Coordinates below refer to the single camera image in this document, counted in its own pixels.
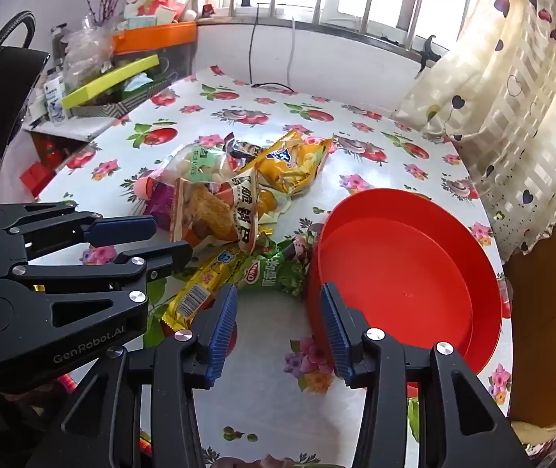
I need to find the dark striped snack packet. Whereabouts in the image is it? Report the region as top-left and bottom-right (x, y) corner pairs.
(223, 133), (260, 163)

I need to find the red plastic basin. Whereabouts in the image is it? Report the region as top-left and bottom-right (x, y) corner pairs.
(306, 188), (512, 398)

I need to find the clear plastic bag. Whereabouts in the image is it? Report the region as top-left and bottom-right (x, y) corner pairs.
(64, 27), (115, 91)

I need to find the wooden wardrobe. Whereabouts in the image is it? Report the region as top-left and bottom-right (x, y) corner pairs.
(502, 214), (556, 430)

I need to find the yellow snack bag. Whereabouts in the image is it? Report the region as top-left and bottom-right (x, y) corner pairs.
(253, 131), (333, 197)

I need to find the orange cracker packet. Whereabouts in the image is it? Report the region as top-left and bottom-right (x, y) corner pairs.
(173, 174), (260, 245)

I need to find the person's left forearm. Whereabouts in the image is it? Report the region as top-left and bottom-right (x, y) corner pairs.
(0, 390), (69, 468)

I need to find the red box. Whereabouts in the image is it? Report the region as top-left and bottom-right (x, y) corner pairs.
(21, 162), (53, 192)

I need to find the white shelf board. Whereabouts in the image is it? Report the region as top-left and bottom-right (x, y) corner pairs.
(22, 114), (123, 143)

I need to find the cream heart-print curtain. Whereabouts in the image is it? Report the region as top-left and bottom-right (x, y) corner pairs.
(395, 0), (556, 261)

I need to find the white blue-label bottle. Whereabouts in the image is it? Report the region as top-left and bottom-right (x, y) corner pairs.
(44, 71), (67, 125)

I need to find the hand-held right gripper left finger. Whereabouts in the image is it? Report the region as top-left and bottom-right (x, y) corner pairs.
(54, 283), (239, 468)

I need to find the orange box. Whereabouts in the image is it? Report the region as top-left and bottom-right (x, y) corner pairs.
(112, 22), (197, 55)

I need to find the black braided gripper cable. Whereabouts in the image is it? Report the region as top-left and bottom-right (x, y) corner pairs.
(0, 12), (38, 52)

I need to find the white cable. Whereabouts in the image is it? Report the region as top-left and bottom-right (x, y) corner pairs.
(285, 17), (299, 91)

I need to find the dark bottle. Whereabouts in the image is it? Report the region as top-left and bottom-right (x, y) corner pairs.
(51, 23), (69, 64)

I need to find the black patterned tray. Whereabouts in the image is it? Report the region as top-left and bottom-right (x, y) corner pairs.
(71, 73), (179, 120)

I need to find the yellow-green flat box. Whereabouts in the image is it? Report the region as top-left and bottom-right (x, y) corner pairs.
(62, 55), (160, 110)

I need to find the green snack packet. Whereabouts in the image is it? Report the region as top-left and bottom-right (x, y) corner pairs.
(238, 238), (319, 299)

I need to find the floral tablecloth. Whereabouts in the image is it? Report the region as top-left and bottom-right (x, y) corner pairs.
(0, 63), (513, 468)

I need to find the purple snack packet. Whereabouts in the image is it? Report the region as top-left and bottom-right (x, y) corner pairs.
(143, 183), (177, 231)

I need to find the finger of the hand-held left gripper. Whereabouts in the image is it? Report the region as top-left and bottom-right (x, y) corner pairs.
(9, 240), (194, 292)
(0, 201), (158, 258)

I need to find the yellow candy bar packet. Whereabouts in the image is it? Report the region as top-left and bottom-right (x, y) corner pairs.
(161, 248), (250, 338)

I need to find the black window hook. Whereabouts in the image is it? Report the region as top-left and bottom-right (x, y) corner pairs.
(417, 35), (439, 76)

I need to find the clear green-label rice cracker bag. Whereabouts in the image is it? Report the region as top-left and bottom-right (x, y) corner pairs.
(149, 144), (240, 197)

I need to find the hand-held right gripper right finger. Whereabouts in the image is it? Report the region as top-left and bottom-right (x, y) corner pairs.
(319, 282), (535, 468)

